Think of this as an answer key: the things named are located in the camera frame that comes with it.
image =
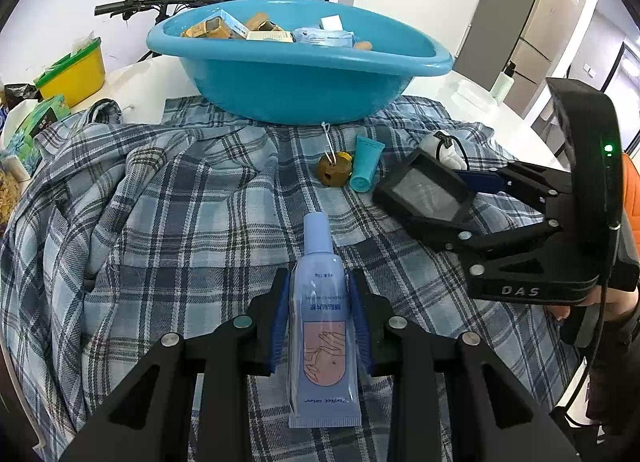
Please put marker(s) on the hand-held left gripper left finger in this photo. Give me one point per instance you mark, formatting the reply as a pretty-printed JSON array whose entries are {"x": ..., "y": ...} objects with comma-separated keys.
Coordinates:
[{"x": 281, "y": 322}]

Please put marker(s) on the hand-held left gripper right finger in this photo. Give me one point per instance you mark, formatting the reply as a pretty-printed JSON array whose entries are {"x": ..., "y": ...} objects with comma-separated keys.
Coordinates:
[{"x": 359, "y": 322}]

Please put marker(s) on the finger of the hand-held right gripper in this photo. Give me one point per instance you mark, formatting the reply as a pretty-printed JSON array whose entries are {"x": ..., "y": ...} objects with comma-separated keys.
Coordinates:
[
  {"x": 482, "y": 180},
  {"x": 520, "y": 237}
]

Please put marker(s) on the pale blue hand cream tube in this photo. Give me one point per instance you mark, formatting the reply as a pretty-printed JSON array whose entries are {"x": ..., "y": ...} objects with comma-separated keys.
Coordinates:
[{"x": 320, "y": 292}]

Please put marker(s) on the black square box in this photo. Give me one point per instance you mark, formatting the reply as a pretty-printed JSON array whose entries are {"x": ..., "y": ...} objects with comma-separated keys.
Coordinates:
[{"x": 425, "y": 192}]

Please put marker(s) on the small teal tube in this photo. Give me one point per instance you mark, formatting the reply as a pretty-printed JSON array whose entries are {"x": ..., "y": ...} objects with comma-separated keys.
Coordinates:
[{"x": 364, "y": 164}]

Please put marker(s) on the blue plastic basin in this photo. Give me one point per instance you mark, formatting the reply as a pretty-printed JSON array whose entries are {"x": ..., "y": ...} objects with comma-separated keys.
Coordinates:
[{"x": 300, "y": 86}]

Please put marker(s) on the person's right forearm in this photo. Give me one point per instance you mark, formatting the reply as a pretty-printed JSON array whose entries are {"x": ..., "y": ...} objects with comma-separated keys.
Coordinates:
[{"x": 620, "y": 382}]

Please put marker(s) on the clear plastic container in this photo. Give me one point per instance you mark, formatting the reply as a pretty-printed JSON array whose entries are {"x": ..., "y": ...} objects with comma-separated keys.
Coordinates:
[{"x": 472, "y": 96}]

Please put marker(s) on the yellow container green lid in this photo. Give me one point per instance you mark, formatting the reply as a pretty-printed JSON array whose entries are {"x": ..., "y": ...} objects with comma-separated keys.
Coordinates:
[{"x": 75, "y": 76}]

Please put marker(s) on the person's right hand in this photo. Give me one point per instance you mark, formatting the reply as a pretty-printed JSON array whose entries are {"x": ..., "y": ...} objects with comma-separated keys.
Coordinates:
[{"x": 624, "y": 306}]

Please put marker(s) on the orange object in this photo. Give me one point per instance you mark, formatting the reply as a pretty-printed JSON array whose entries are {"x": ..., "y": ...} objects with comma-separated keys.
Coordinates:
[{"x": 632, "y": 187}]

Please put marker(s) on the pale green pump bottle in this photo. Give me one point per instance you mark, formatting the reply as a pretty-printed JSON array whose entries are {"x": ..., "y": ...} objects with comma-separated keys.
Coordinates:
[{"x": 502, "y": 84}]

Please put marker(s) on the blue plaid shirt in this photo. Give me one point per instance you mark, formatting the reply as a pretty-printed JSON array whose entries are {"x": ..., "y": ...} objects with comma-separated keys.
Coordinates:
[{"x": 175, "y": 202}]

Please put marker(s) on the beige refrigerator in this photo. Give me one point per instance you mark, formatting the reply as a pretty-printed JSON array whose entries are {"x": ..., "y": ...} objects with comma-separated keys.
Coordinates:
[{"x": 525, "y": 16}]

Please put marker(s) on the light blue wipes packet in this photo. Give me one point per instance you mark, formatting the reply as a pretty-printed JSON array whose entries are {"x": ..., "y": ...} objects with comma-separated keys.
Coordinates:
[{"x": 322, "y": 37}]

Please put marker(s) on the small white box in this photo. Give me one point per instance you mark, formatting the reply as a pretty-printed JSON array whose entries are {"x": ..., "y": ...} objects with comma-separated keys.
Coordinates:
[{"x": 331, "y": 23}]

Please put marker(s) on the cream yellow box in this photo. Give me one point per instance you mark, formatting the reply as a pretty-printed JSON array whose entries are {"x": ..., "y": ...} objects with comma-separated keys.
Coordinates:
[{"x": 272, "y": 34}]

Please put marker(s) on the white blue box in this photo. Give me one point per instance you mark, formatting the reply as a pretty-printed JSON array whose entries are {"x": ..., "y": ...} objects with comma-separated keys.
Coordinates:
[{"x": 236, "y": 24}]

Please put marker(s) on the brown gold box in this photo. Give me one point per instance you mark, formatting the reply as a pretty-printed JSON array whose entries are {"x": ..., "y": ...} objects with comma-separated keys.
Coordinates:
[
  {"x": 217, "y": 29},
  {"x": 194, "y": 32}
]

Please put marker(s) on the green tissue pack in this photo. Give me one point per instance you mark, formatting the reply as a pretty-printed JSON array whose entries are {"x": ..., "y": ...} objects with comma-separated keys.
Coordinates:
[{"x": 42, "y": 114}]

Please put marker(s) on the black bicycle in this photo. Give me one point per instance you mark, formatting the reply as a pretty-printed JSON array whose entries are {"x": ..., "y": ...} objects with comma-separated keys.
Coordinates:
[{"x": 150, "y": 4}]

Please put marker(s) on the black snack packet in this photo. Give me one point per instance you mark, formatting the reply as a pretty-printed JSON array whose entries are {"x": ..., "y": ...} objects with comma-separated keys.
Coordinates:
[{"x": 20, "y": 91}]

